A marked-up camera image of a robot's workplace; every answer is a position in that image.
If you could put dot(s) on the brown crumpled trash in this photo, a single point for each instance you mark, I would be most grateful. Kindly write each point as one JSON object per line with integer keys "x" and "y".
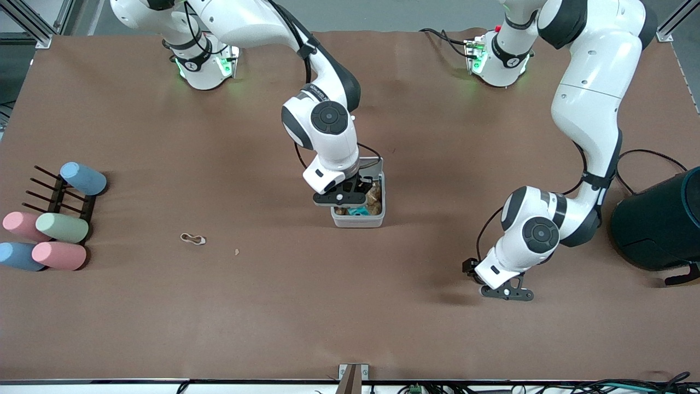
{"x": 374, "y": 200}

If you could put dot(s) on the brown tapered post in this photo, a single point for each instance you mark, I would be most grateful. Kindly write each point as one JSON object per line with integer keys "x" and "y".
{"x": 350, "y": 383}

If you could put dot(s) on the blue plastic cup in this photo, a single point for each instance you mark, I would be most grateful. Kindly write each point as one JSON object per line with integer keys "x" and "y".
{"x": 16, "y": 256}
{"x": 82, "y": 178}

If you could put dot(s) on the grey metal bracket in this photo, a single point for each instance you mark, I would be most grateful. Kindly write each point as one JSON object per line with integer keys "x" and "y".
{"x": 365, "y": 371}

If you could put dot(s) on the black curved bracket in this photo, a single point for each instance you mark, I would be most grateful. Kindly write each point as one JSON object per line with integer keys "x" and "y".
{"x": 683, "y": 276}

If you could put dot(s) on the aluminium frame strut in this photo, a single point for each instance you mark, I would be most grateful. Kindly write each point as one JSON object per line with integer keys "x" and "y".
{"x": 670, "y": 30}
{"x": 38, "y": 34}

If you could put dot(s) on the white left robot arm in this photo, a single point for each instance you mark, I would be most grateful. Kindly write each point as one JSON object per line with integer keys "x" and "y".
{"x": 590, "y": 109}

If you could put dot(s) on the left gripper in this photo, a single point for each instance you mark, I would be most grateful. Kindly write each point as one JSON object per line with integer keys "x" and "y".
{"x": 468, "y": 266}

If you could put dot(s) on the tan rubber band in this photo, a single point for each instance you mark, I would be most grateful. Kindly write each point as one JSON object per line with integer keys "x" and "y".
{"x": 200, "y": 239}

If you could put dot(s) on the brown table cover sheet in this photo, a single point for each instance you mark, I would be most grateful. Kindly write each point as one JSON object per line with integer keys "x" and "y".
{"x": 437, "y": 328}

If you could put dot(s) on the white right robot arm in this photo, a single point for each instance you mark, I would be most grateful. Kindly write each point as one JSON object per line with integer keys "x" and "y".
{"x": 246, "y": 22}

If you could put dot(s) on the black cup rack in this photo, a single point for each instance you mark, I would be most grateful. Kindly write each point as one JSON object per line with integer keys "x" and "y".
{"x": 57, "y": 200}

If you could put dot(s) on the green plastic cup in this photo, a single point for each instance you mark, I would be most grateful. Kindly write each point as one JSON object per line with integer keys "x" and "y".
{"x": 63, "y": 227}

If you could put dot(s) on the pink plastic cup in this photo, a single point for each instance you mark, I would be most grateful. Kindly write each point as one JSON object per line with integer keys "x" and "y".
{"x": 19, "y": 223}
{"x": 57, "y": 255}

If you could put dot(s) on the dark teal cylindrical appliance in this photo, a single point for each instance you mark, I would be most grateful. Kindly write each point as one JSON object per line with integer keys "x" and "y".
{"x": 661, "y": 219}

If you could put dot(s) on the white square trash bin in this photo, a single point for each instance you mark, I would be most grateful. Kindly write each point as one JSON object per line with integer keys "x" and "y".
{"x": 358, "y": 221}

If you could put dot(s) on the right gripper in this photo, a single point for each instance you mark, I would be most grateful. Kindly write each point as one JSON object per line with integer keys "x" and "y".
{"x": 365, "y": 181}

